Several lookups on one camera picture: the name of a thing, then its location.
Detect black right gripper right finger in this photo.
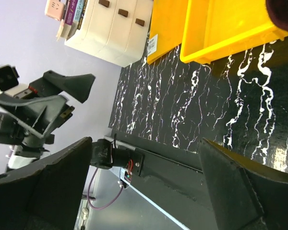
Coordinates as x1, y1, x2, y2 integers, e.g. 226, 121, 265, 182
199, 138, 288, 230

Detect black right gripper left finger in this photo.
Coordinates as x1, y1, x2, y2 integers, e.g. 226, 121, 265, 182
0, 137, 92, 230

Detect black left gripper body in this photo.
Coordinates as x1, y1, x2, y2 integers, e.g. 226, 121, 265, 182
4, 80, 75, 153

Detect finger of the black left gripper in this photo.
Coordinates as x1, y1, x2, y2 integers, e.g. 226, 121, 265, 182
43, 70, 96, 104
0, 94, 68, 138

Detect navy blue tank top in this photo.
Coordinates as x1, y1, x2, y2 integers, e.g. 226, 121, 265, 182
265, 0, 288, 32

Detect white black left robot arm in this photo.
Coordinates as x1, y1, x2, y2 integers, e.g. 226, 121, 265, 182
0, 65, 96, 171

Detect cream drawer cabinet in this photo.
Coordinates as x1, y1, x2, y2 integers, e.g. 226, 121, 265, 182
64, 0, 154, 67

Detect stack of books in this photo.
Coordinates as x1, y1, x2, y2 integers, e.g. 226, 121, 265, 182
56, 0, 87, 41

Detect yellow flat lid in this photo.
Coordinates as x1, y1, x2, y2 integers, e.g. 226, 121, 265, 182
147, 0, 188, 65

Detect yellow plastic bin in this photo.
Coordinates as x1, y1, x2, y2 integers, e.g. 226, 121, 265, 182
180, 0, 288, 64

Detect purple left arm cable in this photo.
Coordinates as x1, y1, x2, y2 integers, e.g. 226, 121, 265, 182
86, 166, 125, 211

